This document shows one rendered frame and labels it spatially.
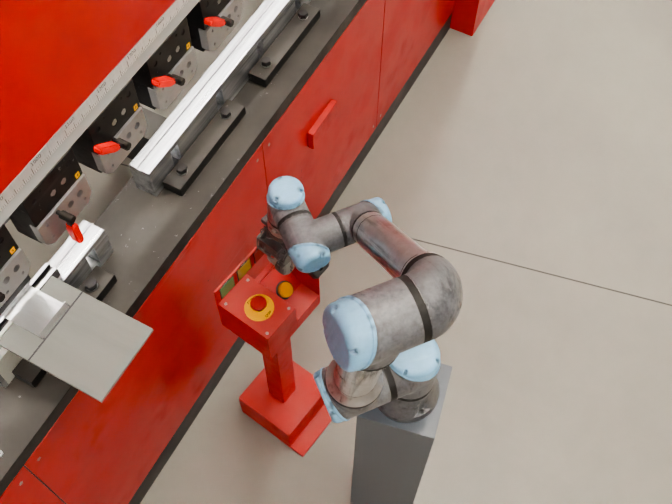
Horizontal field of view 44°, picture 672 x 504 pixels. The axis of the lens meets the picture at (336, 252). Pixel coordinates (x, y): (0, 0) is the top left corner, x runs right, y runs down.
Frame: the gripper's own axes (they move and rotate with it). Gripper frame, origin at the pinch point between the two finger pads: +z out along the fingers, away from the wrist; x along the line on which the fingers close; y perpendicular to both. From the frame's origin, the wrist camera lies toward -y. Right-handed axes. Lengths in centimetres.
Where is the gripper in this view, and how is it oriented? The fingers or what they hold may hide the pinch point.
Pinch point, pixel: (289, 271)
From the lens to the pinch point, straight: 199.7
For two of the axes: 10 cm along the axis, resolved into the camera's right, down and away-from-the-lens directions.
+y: -7.9, -5.6, 2.3
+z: -0.7, 4.6, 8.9
